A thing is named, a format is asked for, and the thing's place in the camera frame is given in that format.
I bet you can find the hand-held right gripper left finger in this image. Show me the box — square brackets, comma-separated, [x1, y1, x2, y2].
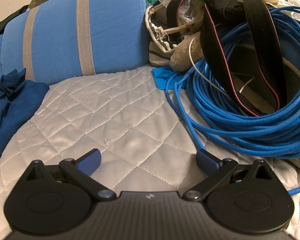
[25, 149, 116, 202]

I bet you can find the clear plastic bag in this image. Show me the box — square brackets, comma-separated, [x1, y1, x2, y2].
[176, 1, 205, 30]

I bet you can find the coiled blue cable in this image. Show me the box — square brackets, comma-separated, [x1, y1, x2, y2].
[165, 6, 300, 195]

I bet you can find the black cloth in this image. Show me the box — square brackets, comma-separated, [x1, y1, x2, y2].
[0, 5, 31, 37]

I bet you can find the striped canvas bag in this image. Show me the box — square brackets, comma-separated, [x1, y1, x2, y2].
[145, 5, 208, 67]

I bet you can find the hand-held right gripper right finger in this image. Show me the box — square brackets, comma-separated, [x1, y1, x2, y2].
[182, 149, 275, 202]

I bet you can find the black strap with red edge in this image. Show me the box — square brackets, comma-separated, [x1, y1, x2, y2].
[169, 0, 287, 117]

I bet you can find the dark blue shirt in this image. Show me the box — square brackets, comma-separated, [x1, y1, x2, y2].
[0, 69, 50, 173]

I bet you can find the thin white cable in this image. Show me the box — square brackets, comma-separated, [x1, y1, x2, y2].
[189, 39, 256, 95]

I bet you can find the bright blue cloth piece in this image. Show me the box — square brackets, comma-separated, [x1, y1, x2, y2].
[152, 66, 188, 90]

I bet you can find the beige plush toy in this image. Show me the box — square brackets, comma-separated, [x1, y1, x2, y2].
[170, 34, 205, 72]

